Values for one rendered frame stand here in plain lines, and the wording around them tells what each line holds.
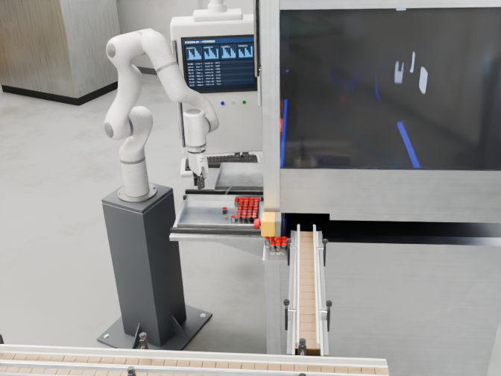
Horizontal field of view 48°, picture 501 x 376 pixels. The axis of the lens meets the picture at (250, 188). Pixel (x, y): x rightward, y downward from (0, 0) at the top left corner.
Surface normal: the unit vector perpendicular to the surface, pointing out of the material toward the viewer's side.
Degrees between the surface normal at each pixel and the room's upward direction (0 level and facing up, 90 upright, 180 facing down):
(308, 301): 0
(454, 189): 90
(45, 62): 90
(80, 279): 0
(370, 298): 90
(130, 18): 90
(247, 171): 0
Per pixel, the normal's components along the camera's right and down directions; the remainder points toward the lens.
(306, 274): -0.03, -0.88
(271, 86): -0.08, 0.48
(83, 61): 0.88, 0.20
